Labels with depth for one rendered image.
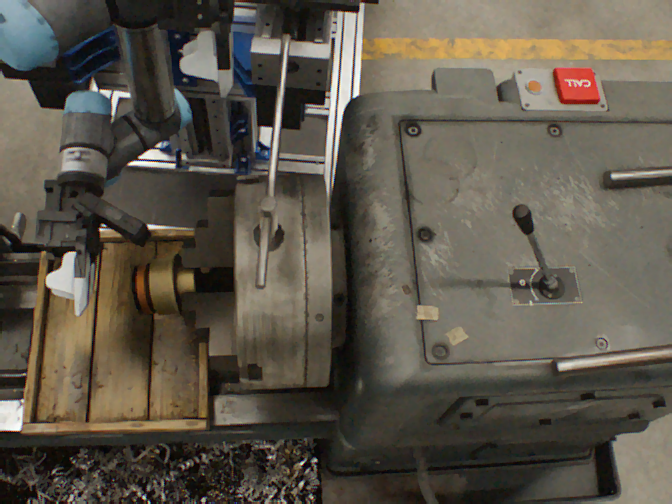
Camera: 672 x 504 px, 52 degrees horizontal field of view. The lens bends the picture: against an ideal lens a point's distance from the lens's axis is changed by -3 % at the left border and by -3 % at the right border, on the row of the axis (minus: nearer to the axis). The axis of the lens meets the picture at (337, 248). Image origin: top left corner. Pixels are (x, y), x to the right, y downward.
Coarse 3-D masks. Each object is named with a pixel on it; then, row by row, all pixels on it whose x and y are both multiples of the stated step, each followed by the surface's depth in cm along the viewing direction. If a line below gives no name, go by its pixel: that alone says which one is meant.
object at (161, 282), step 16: (176, 256) 103; (144, 272) 101; (160, 272) 100; (176, 272) 102; (192, 272) 101; (144, 288) 100; (160, 288) 100; (176, 288) 101; (192, 288) 101; (144, 304) 101; (160, 304) 101; (176, 304) 100
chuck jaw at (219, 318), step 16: (192, 304) 99; (208, 304) 100; (224, 304) 100; (192, 320) 101; (208, 320) 98; (224, 320) 98; (208, 336) 99; (224, 336) 96; (224, 352) 95; (224, 368) 97; (240, 368) 95; (256, 368) 95
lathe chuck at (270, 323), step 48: (240, 192) 95; (288, 192) 96; (240, 240) 90; (288, 240) 91; (240, 288) 89; (288, 288) 90; (240, 336) 90; (288, 336) 91; (240, 384) 99; (288, 384) 99
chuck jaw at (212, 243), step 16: (208, 192) 100; (224, 192) 100; (208, 208) 98; (224, 208) 99; (208, 224) 100; (224, 224) 99; (192, 240) 103; (208, 240) 100; (224, 240) 100; (192, 256) 101; (208, 256) 101; (224, 256) 101
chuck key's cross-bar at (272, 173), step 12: (288, 36) 90; (288, 48) 90; (288, 60) 90; (276, 84) 89; (276, 96) 89; (276, 108) 88; (276, 120) 88; (276, 132) 88; (276, 144) 87; (276, 156) 87; (276, 168) 87; (276, 180) 87; (264, 216) 84; (264, 228) 83; (264, 240) 83; (264, 252) 82; (264, 264) 82; (264, 276) 81
